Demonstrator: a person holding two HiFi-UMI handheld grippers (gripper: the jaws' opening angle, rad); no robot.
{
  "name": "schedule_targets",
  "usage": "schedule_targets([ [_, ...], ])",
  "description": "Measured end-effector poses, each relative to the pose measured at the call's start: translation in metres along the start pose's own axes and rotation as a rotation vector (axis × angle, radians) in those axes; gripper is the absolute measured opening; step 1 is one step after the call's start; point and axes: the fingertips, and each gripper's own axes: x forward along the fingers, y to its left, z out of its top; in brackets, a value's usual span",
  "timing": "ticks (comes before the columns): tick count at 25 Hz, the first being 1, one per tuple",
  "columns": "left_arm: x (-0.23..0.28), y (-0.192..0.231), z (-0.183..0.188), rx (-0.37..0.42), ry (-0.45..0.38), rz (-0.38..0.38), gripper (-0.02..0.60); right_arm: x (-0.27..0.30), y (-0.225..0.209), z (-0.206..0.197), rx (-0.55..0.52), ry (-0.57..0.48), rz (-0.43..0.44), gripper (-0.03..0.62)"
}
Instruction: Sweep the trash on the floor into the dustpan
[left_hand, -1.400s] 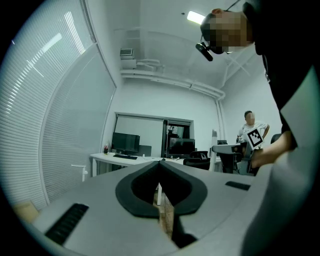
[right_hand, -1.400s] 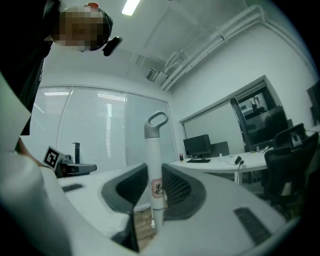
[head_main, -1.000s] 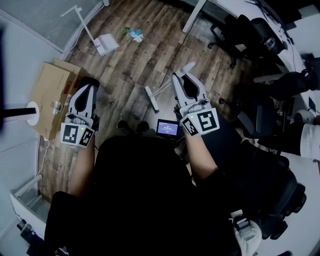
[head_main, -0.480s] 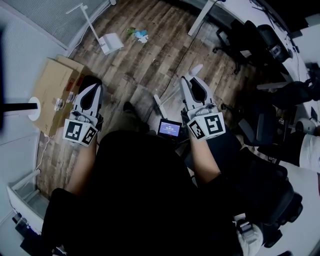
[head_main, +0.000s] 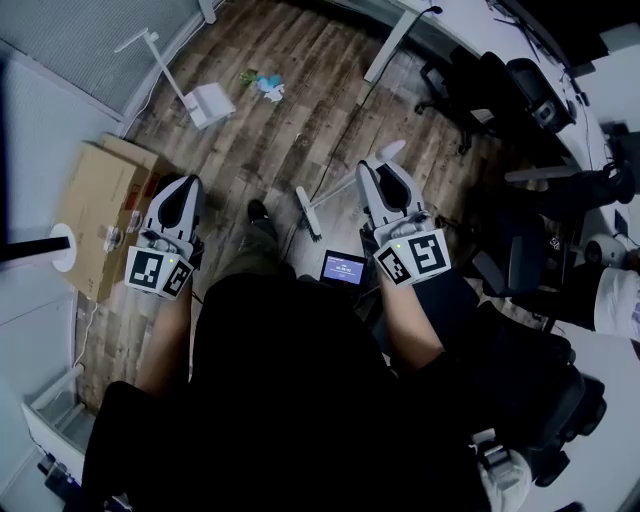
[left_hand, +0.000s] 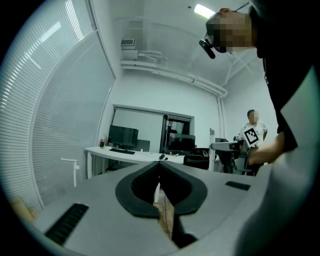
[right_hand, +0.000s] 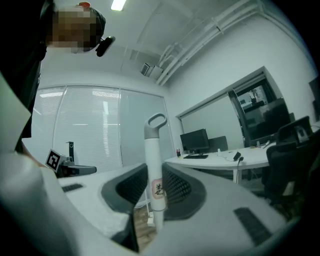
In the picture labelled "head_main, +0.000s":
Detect white metal rack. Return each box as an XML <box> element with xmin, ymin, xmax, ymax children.
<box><xmin>20</xmin><ymin>363</ymin><xmax>97</xmax><ymax>474</ymax></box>

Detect black pole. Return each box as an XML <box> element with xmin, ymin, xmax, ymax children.
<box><xmin>0</xmin><ymin>236</ymin><xmax>72</xmax><ymax>264</ymax></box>

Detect white cable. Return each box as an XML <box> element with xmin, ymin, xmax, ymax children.
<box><xmin>72</xmin><ymin>298</ymin><xmax>100</xmax><ymax>372</ymax></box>

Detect person's right forearm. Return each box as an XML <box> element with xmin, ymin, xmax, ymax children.
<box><xmin>378</xmin><ymin>272</ymin><xmax>447</xmax><ymax>377</ymax></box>

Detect small black screen device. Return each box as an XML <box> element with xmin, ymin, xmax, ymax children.
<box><xmin>319</xmin><ymin>249</ymin><xmax>370</xmax><ymax>289</ymax></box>

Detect blue trash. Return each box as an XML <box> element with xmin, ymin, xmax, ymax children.
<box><xmin>255</xmin><ymin>73</ymin><xmax>285</xmax><ymax>95</ymax></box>

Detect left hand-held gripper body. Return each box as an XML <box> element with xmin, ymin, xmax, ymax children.
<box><xmin>124</xmin><ymin>174</ymin><xmax>206</xmax><ymax>301</ymax></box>

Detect white desk foot bar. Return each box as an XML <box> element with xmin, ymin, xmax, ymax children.
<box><xmin>503</xmin><ymin>163</ymin><xmax>577</xmax><ymax>184</ymax></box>

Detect black floor cable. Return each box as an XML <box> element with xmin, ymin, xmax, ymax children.
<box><xmin>315</xmin><ymin>4</ymin><xmax>444</xmax><ymax>204</ymax></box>

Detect brown cardboard box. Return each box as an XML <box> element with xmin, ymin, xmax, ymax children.
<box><xmin>51</xmin><ymin>133</ymin><xmax>174</xmax><ymax>304</ymax></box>

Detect white long-handled dustpan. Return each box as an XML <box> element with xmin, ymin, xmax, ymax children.
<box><xmin>113</xmin><ymin>30</ymin><xmax>237</xmax><ymax>132</ymax></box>

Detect wooden plank floor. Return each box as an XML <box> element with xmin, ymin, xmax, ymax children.
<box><xmin>73</xmin><ymin>0</ymin><xmax>581</xmax><ymax>416</ymax></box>

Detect white broom with dark bristles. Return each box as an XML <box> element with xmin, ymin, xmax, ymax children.
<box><xmin>294</xmin><ymin>139</ymin><xmax>407</xmax><ymax>245</ymax></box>

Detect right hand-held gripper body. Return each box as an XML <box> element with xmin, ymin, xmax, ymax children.
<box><xmin>355</xmin><ymin>159</ymin><xmax>454</xmax><ymax>289</ymax></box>

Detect white desk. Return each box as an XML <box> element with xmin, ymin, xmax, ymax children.
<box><xmin>394</xmin><ymin>0</ymin><xmax>640</xmax><ymax>261</ymax></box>

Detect person's black top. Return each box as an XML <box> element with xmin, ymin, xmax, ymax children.
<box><xmin>81</xmin><ymin>259</ymin><xmax>494</xmax><ymax>512</ymax></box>

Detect white round stand base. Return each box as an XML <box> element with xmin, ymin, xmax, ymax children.
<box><xmin>49</xmin><ymin>222</ymin><xmax>79</xmax><ymax>274</ymax></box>

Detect person's left forearm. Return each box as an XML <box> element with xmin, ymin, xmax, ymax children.
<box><xmin>135</xmin><ymin>279</ymin><xmax>194</xmax><ymax>399</ymax></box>

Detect white desk leg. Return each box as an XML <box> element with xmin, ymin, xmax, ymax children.
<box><xmin>363</xmin><ymin>8</ymin><xmax>419</xmax><ymax>84</ymax></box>

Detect person's olive trouser leg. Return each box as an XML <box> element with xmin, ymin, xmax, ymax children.
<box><xmin>218</xmin><ymin>217</ymin><xmax>297</xmax><ymax>282</ymax></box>

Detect white rounded device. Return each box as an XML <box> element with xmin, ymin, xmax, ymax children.
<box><xmin>583</xmin><ymin>238</ymin><xmax>628</xmax><ymax>267</ymax></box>

